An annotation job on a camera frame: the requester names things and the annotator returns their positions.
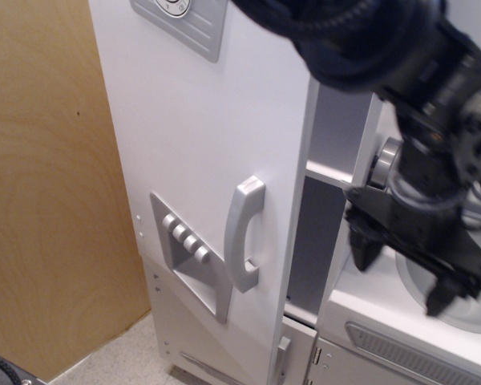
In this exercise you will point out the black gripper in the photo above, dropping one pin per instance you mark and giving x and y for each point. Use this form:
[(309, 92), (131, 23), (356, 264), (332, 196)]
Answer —
[(427, 230)]

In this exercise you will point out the silver fridge door handle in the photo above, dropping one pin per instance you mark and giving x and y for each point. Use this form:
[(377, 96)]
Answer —
[(248, 200)]

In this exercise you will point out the white fridge door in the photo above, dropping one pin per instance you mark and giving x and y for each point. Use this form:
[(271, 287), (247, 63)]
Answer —
[(190, 131)]

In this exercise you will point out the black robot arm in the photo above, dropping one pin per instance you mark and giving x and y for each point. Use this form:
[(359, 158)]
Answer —
[(409, 54)]

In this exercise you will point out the silver fridge top badge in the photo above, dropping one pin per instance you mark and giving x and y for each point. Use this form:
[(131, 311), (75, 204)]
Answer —
[(197, 24)]

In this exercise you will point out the white toy kitchen cabinet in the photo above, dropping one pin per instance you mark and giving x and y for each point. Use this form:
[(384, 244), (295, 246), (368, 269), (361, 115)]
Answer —
[(326, 290)]

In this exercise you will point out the silver toy sink bowl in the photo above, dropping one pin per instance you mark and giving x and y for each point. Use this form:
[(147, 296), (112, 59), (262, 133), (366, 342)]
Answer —
[(464, 314)]

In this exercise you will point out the grey toy telephone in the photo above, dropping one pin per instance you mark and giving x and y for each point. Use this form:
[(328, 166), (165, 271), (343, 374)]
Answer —
[(383, 163)]

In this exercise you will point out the white lower freezer door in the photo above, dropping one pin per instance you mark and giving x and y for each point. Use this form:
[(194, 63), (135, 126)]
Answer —
[(192, 339)]

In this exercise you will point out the silver ice dispenser panel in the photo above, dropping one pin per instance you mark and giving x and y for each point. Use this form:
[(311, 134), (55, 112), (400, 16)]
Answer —
[(192, 261)]

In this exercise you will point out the wooden plywood board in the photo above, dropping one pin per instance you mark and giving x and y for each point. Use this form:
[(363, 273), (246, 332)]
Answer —
[(71, 278)]

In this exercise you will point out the black base equipment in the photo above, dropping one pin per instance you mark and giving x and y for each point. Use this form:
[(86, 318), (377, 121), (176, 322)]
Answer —
[(12, 374)]

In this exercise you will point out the silver lower door handle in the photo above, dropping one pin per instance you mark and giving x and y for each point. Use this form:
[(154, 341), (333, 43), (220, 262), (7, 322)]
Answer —
[(282, 355)]

